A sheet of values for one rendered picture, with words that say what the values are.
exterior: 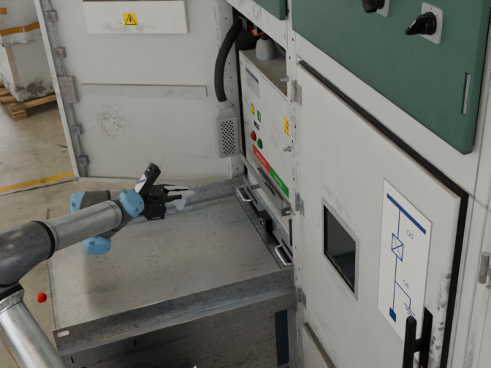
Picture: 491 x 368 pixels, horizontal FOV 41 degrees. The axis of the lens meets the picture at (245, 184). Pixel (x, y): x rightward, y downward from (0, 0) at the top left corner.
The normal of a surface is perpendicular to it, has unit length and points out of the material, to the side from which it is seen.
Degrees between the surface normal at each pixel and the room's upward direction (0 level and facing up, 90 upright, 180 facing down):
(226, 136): 90
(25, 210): 0
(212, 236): 0
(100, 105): 90
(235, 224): 0
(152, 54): 90
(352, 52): 90
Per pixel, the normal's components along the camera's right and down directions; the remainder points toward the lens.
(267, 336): 0.32, 0.47
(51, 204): -0.07, -0.86
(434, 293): -0.95, 0.22
